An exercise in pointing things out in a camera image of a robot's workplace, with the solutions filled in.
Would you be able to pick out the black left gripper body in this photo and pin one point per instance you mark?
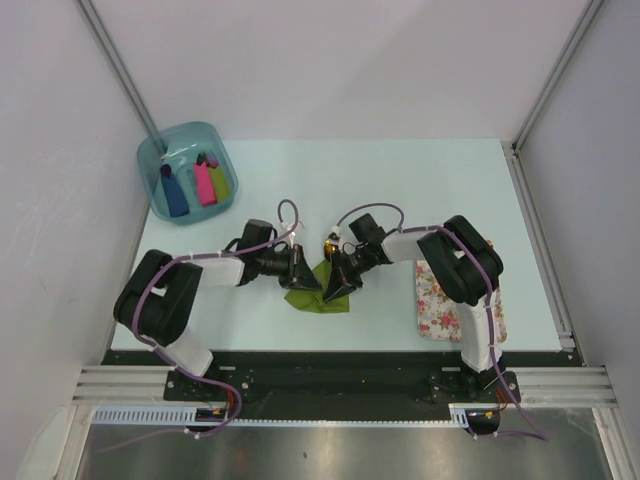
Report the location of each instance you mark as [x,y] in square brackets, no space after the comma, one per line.
[278,264]

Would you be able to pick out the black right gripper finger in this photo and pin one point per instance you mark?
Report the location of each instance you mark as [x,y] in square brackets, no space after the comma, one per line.
[337,276]
[337,291]

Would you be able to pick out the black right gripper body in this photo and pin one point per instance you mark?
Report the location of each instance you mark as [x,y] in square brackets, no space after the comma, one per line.
[356,263]

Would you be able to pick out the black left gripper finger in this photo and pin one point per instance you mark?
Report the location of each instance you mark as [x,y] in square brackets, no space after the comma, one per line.
[302,270]
[297,285]

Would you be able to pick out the green paper napkin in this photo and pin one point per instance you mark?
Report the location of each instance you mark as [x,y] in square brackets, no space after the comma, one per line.
[312,301]

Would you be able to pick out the iridescent gold spoon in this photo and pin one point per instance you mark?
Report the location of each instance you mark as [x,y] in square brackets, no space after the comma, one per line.
[331,247]

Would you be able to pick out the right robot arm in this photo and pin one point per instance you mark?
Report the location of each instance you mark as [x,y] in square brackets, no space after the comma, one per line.
[464,264]

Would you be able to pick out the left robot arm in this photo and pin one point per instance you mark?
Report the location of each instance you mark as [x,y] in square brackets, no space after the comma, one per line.
[155,304]

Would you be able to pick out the green rolled napkin in bin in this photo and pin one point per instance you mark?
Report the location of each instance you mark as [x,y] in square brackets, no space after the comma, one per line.
[220,183]

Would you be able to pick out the pink rolled napkin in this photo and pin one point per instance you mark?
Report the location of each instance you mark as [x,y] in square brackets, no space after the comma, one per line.
[204,185]

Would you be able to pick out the blue rolled napkin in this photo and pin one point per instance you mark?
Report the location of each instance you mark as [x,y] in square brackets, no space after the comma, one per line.
[174,195]

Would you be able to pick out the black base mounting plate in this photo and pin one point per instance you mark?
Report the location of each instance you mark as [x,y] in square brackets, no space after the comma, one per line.
[366,408]

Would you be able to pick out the floral fabric pouch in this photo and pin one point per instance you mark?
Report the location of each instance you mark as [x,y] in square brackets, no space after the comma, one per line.
[437,315]

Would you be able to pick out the teal translucent plastic bin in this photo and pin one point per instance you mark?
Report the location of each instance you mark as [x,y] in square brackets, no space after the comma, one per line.
[174,151]

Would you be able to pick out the white cable duct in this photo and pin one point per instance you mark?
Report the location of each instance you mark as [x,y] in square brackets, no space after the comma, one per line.
[144,415]

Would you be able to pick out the aluminium frame rail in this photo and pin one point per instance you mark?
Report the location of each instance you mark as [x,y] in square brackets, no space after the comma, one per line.
[533,387]

